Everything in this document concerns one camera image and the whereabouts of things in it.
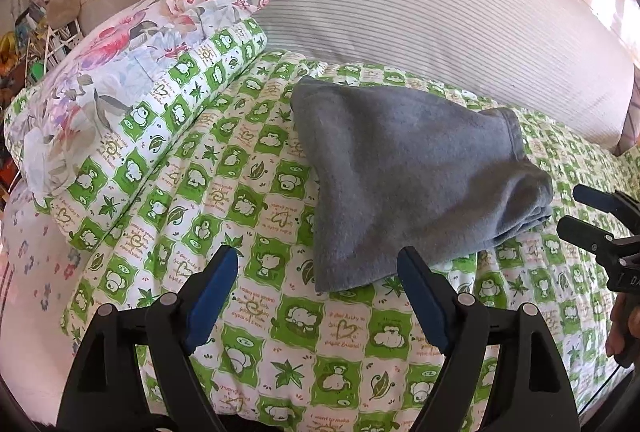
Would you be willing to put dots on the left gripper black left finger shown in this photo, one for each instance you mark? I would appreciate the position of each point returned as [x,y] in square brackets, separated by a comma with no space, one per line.
[104,390]

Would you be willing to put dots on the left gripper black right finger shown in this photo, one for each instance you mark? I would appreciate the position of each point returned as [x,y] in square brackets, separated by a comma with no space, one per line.
[512,350]

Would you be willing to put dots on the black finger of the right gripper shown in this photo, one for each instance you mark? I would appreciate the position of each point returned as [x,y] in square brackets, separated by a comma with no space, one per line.
[622,206]
[586,237]

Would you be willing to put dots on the grey fleece pants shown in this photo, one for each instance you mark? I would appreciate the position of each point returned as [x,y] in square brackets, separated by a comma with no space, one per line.
[399,167]

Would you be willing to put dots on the right hand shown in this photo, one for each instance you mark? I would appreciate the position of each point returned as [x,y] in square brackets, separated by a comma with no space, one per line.
[615,342]

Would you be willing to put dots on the pink flowered bed sheet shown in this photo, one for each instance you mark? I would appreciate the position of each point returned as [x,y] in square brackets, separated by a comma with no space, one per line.
[38,274]

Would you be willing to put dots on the floral pillow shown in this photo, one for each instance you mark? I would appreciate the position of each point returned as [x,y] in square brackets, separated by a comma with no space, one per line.
[50,128]

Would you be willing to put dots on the green white patterned quilt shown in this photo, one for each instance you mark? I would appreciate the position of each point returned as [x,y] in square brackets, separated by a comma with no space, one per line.
[210,157]

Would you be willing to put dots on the cluttered side table items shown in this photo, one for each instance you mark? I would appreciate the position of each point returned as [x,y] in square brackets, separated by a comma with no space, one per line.
[24,27]

